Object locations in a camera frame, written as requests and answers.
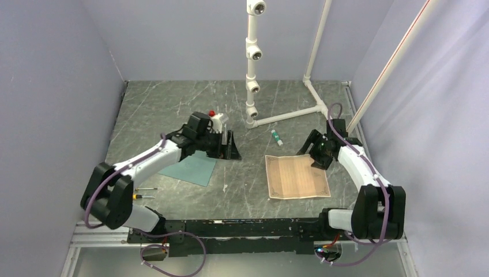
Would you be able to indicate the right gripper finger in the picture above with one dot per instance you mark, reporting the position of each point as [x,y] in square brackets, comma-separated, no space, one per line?
[323,165]
[312,138]

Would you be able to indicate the tan decorated letter sheet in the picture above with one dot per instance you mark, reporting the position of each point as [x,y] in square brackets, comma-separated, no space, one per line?
[294,177]

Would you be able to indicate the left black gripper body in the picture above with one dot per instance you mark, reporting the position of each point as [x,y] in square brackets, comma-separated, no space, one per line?
[211,143]

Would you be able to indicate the aluminium frame rail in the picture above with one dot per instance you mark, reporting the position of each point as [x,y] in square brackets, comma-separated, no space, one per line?
[105,252]

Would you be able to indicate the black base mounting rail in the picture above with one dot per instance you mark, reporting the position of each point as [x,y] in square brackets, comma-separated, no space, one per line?
[236,236]

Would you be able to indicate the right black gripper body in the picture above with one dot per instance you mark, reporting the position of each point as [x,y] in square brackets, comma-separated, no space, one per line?
[319,148]

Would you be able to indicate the white pvc pipe frame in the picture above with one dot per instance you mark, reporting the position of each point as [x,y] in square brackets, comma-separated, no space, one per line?
[306,41]

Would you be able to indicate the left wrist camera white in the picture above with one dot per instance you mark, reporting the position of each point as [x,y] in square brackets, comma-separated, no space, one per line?
[219,121]

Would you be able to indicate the teal paper envelope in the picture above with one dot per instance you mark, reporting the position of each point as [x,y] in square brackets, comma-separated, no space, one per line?
[196,169]

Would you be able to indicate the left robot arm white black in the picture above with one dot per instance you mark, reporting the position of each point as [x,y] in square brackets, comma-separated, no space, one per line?
[108,196]

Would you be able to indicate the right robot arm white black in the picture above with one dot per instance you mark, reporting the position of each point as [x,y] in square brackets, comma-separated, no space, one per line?
[379,209]

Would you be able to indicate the green white glue stick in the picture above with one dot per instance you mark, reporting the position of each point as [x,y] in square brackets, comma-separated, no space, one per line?
[276,137]

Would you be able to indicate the yellow handled screwdriver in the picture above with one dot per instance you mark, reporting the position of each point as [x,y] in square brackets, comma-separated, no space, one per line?
[142,196]

